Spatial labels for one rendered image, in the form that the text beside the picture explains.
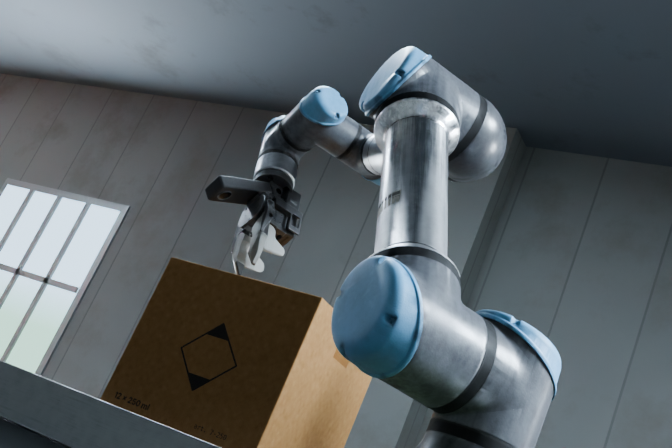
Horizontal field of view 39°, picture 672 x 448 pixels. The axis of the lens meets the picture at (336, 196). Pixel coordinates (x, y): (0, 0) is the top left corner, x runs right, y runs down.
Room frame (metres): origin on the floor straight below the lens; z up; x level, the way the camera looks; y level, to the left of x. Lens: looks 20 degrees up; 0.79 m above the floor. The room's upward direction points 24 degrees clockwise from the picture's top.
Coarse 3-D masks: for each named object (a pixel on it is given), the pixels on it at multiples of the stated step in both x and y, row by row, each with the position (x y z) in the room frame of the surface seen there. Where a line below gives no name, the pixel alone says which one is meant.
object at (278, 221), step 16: (256, 176) 1.58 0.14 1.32; (272, 176) 1.56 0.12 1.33; (288, 176) 1.57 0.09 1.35; (272, 192) 1.56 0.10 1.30; (288, 192) 1.58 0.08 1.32; (256, 208) 1.53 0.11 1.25; (272, 208) 1.52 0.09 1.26; (288, 208) 1.54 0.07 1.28; (240, 224) 1.56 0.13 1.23; (272, 224) 1.53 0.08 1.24; (288, 224) 1.54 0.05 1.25; (288, 240) 1.55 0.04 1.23
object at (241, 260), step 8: (240, 240) 1.54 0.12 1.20; (248, 240) 1.53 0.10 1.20; (240, 248) 1.53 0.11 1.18; (248, 248) 1.55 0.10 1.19; (232, 256) 1.54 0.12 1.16; (240, 256) 1.52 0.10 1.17; (248, 256) 1.54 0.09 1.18; (240, 264) 1.51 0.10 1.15; (248, 264) 1.54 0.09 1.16; (256, 264) 1.55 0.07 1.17; (240, 272) 1.51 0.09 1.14
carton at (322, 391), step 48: (192, 288) 1.48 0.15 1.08; (240, 288) 1.43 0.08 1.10; (288, 288) 1.39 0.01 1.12; (144, 336) 1.51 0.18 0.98; (192, 336) 1.46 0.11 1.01; (240, 336) 1.41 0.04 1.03; (288, 336) 1.37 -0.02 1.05; (144, 384) 1.48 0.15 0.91; (192, 384) 1.44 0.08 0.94; (240, 384) 1.39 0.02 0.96; (288, 384) 1.36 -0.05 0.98; (336, 384) 1.47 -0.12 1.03; (192, 432) 1.42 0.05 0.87; (240, 432) 1.37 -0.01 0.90; (288, 432) 1.40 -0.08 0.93; (336, 432) 1.51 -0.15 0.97
